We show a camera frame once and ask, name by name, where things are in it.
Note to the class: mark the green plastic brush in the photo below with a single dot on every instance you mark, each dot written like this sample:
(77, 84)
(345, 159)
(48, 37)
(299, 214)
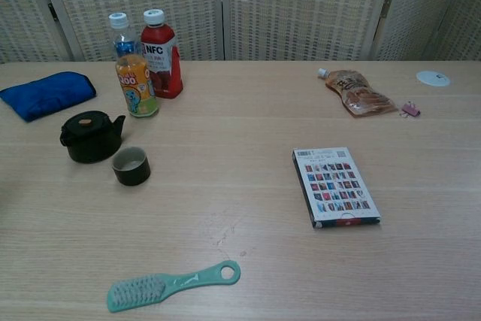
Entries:
(139, 292)

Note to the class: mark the picture card box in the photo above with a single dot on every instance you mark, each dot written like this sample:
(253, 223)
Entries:
(334, 185)

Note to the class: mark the brown sauce pouch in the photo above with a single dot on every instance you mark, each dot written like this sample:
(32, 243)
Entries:
(357, 91)

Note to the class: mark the black teapot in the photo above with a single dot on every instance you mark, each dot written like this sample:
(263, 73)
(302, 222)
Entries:
(90, 140)

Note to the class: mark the blue folded cloth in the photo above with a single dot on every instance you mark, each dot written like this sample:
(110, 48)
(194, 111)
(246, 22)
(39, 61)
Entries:
(45, 91)

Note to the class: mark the orange Qoo juice bottle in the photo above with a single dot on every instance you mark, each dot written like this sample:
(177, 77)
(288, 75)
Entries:
(137, 88)

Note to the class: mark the woven folding screen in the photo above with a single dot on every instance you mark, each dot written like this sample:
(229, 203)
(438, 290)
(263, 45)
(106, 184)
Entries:
(300, 9)

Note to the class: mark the pink binder clip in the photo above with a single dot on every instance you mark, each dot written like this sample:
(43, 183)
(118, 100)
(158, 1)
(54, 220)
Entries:
(411, 110)

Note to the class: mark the dark green teacup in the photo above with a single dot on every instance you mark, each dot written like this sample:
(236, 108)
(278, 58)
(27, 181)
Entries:
(131, 176)

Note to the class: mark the white round lid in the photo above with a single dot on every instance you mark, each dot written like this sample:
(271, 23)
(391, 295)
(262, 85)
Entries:
(428, 77)

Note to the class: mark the red NFC juice bottle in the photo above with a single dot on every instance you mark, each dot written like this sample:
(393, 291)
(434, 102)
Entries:
(161, 35)

